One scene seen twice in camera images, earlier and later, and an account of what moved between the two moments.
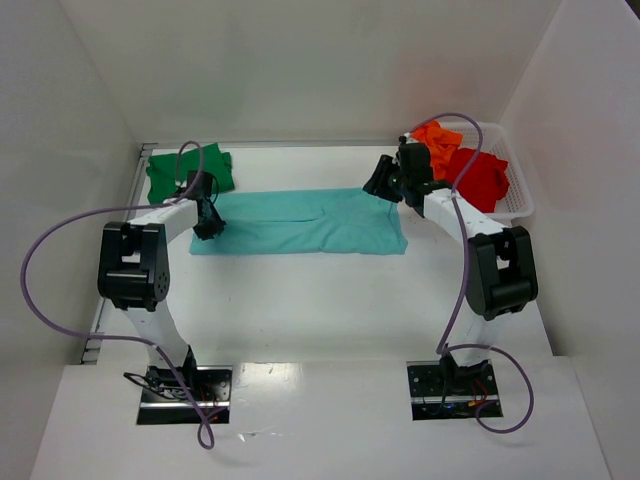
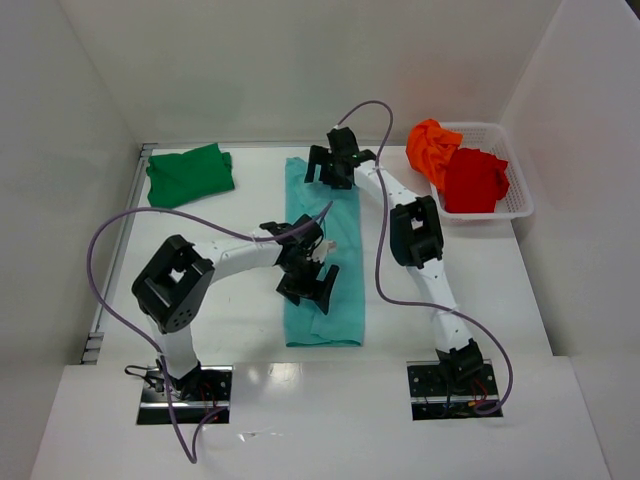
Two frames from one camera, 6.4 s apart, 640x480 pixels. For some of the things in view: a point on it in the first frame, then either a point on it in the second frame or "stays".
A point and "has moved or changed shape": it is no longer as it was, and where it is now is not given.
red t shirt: [485, 181] stays
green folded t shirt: [168, 173] stays
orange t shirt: [442, 144] stays
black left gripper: [210, 226] → [304, 282]
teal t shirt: [342, 221] has moved or changed shape
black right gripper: [383, 176] → [336, 163]
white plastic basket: [518, 201] stays
